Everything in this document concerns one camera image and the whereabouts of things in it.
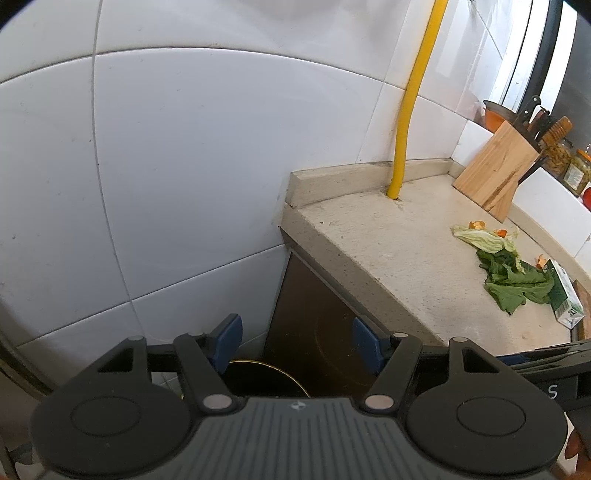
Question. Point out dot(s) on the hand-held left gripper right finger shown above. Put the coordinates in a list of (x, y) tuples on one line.
[(367, 344)]

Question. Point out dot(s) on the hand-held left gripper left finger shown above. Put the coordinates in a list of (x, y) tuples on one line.
[(228, 337)]

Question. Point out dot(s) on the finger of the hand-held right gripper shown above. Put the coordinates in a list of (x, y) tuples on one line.
[(554, 356)]

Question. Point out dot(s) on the black gold-rimmed trash can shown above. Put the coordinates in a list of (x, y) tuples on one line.
[(258, 378)]

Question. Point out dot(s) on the green and white carton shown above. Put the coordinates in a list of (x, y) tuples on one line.
[(565, 295)]

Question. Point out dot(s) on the dark green lettuce leaf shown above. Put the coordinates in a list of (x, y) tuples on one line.
[(496, 266), (512, 291)]

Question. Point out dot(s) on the small napa cabbage piece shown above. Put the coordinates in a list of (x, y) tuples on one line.
[(518, 263)]

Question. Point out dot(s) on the napa cabbage leaf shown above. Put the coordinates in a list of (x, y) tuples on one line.
[(480, 237)]

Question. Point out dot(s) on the person's right hand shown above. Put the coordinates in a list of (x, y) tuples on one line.
[(574, 446)]

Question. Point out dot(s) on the dark base cabinet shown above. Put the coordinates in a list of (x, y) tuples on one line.
[(318, 323)]

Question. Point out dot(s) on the wooden cutting board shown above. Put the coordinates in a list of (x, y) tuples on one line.
[(588, 300)]

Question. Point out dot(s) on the red tomato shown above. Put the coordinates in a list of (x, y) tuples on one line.
[(587, 197)]

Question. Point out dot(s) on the orange-lidded pickle jar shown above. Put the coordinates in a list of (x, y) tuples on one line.
[(577, 173)]

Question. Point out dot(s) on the black kitchen scissors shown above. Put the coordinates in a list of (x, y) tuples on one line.
[(534, 170)]

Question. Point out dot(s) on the wooden knife block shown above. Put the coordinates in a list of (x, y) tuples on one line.
[(496, 170)]

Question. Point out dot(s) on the yellow pipe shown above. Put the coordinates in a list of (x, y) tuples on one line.
[(401, 147)]

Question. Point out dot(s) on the orange pot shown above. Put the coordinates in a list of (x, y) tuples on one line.
[(498, 115)]

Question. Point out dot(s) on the kitchen window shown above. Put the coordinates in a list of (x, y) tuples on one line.
[(545, 46)]

